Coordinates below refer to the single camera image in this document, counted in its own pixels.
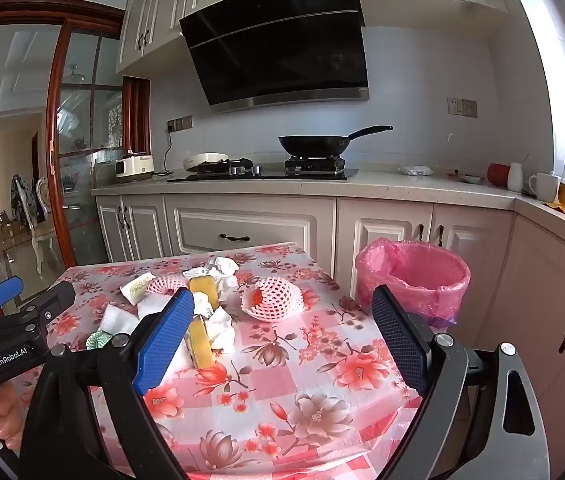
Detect wooden framed glass sliding door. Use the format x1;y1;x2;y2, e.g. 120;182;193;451
0;0;152;301

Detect black power cable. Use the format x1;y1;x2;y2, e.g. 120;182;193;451
152;127;176;181

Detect white foam block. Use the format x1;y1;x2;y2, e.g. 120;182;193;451
137;296;173;319
98;304;139;336

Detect black wok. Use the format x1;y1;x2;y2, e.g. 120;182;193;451
278;125;394;158

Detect red pot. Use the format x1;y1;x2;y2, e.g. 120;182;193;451
486;162;511;187

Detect large pink fruit foam net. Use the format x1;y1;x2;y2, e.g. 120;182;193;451
240;276;305;322

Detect white paper cup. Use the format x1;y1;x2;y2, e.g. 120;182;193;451
192;292;213;318

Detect black gas stove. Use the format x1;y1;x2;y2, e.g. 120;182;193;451
166;156;359;182

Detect green patterned wrapper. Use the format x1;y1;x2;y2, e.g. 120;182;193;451
86;329;113;350

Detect white mug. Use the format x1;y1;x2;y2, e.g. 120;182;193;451
528;172;561;203

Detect white dining chair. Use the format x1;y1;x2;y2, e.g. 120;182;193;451
30;177;63;273

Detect waste bin with pink bag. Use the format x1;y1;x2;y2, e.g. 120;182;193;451
355;238;471;331

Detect white rice cooker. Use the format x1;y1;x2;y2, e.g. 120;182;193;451
115;151;156;183

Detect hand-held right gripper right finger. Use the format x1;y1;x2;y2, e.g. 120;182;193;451
371;284;552;480

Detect white ceramic jar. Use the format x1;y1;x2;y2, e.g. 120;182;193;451
507;161;524;193

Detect white tissue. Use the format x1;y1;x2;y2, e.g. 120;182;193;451
207;256;240;281
206;306;236;356

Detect person's left hand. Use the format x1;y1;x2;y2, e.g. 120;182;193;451
0;382;30;443

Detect small pink fruit foam net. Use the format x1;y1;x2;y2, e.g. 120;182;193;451
146;275;189;297

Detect white lower kitchen cabinets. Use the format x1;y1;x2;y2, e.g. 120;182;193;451
93;194;565;461

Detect black range hood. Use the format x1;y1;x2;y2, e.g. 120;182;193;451
179;0;370;114

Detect floral pink tablecloth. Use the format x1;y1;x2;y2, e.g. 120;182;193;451
12;242;425;480

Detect white electric baking pan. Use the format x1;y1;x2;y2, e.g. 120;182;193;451
183;152;233;173

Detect white packet with green print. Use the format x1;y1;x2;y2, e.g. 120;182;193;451
120;271;157;306

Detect yellow snack packet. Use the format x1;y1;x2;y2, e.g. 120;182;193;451
189;275;220;311
186;316;216;370

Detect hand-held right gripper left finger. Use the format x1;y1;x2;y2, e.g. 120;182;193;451
20;287;198;480

